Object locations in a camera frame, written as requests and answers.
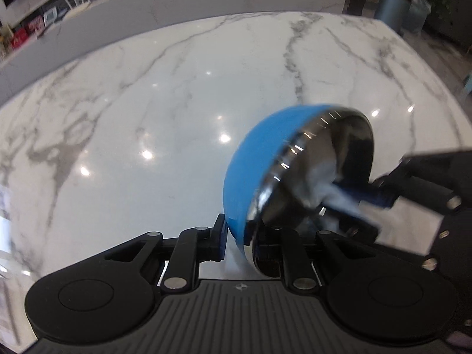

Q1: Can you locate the white router with antennas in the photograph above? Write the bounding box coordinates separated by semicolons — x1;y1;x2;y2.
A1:
60;0;94;14

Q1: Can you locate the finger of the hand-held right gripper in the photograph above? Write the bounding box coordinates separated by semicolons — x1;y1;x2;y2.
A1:
334;196;472;277
370;149;472;215

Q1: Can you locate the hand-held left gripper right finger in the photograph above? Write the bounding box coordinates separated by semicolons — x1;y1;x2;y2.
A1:
254;225;377;291

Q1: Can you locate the red patterned box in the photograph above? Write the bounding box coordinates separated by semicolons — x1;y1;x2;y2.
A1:
26;17;46;36

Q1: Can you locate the steel bowl with blue outside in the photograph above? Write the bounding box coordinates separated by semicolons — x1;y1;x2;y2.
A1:
222;103;376;278

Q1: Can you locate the grey round trash can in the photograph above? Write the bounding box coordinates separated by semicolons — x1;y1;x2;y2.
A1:
374;0;413;32

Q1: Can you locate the red box with white mark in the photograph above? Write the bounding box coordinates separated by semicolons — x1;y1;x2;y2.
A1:
9;29;31;51

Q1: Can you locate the dark grey cabinet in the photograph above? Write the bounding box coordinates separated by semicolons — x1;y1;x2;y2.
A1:
424;0;472;55

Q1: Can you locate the white cleaning cloth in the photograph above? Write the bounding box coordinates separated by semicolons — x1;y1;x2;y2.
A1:
305;171;445;256

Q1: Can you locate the clear plastic bag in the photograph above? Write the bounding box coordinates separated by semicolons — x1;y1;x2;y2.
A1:
403;0;433;35

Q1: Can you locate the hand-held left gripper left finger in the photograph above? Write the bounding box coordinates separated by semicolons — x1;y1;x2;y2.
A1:
104;213;228;290

